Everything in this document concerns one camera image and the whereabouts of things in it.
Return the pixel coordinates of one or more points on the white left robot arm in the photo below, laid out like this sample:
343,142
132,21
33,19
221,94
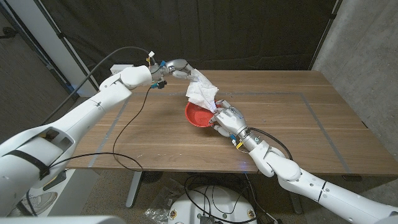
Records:
93,109

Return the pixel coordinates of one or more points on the black backdrop curtain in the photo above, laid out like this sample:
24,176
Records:
217,31

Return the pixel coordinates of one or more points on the white cloth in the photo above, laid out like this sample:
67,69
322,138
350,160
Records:
202,90

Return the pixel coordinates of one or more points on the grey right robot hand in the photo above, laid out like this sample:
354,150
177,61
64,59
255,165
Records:
233,121

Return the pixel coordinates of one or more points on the red bowl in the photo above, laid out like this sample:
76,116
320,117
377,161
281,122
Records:
197,116

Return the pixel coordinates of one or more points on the clear plastic bag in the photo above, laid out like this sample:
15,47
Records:
164,199

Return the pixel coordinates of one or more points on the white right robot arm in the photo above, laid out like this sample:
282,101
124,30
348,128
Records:
289,171

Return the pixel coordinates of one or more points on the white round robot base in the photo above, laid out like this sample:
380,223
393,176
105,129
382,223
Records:
217,205

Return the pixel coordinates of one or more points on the black backdrop stand pole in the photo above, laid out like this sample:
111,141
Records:
323,37
63,39

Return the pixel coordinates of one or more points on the white table leg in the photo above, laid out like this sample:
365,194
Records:
296,203
133,189

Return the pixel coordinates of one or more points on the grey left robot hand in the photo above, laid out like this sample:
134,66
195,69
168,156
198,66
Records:
175,66

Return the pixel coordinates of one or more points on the black round ribbed disc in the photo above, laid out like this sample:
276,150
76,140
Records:
152,176

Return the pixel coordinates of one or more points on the white sneaker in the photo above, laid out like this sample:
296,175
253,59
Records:
42,202

